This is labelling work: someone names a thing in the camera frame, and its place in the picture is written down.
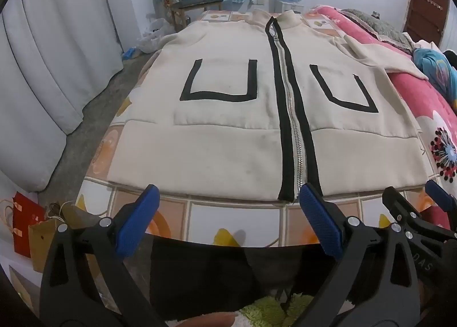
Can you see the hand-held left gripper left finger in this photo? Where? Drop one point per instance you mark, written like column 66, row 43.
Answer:
column 137, row 220

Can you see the brown paper bag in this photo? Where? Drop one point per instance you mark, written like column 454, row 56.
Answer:
column 43, row 245

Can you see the cream jacket with black trim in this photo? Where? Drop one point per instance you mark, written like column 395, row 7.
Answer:
column 228, row 141

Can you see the black item on bed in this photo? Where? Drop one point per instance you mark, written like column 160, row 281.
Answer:
column 450, row 54

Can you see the pale pink cloth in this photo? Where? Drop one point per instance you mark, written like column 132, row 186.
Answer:
column 428, row 46

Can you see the pink floral blanket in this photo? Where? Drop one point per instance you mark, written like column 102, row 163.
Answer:
column 410, row 98

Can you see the white plastic bag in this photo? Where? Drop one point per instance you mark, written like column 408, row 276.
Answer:
column 155, row 36

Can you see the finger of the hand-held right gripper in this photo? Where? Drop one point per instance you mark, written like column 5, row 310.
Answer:
column 441, row 198
column 398, row 205

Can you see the grey blanket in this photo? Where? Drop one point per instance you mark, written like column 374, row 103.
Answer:
column 378, row 25

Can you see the wall socket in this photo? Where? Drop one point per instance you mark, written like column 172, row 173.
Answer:
column 257, row 1

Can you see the white curtain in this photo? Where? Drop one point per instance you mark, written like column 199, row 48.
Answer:
column 46, row 63

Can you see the red paper bag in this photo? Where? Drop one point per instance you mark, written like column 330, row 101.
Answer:
column 26, row 227

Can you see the small blue item on floor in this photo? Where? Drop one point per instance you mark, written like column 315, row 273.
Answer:
column 129, row 53

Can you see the blue patterned cloth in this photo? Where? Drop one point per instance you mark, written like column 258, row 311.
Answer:
column 435, row 66

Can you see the brown door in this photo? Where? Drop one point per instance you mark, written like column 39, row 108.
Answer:
column 426, row 6

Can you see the orange checkered bed sheet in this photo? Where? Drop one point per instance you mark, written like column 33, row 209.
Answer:
column 235, row 216

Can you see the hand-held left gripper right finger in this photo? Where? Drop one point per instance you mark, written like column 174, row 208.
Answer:
column 319, row 221

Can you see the wooden chair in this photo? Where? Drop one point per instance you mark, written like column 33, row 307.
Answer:
column 194, row 2

